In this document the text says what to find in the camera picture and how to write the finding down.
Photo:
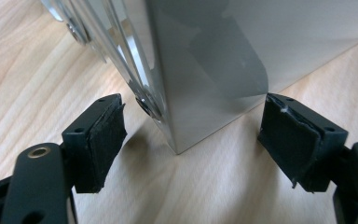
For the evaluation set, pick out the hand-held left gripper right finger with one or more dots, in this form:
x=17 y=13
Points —
x=298 y=143

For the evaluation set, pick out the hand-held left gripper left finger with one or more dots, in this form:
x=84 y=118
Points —
x=96 y=146

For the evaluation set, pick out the extendable metal bookend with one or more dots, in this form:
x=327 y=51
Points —
x=217 y=62

